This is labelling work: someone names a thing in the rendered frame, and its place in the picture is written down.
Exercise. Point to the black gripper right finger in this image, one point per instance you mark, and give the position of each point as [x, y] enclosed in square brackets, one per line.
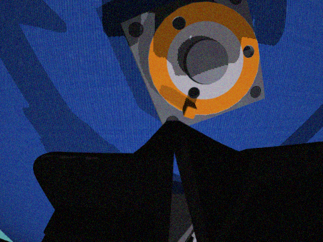
[218, 180]

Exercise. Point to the orange round plate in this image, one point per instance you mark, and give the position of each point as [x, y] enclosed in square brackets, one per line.
[167, 50]

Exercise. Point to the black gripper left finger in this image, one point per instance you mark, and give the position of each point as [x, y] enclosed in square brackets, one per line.
[126, 181]

